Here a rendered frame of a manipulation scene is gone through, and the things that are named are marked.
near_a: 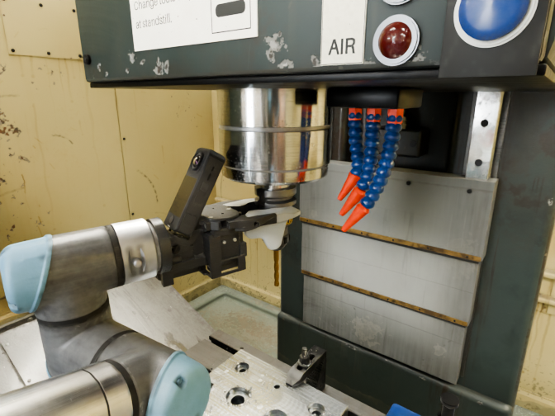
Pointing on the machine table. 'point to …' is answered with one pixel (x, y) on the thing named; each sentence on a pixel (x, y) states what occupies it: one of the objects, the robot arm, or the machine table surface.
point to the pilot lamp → (395, 40)
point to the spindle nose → (274, 134)
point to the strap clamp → (297, 375)
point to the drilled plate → (285, 404)
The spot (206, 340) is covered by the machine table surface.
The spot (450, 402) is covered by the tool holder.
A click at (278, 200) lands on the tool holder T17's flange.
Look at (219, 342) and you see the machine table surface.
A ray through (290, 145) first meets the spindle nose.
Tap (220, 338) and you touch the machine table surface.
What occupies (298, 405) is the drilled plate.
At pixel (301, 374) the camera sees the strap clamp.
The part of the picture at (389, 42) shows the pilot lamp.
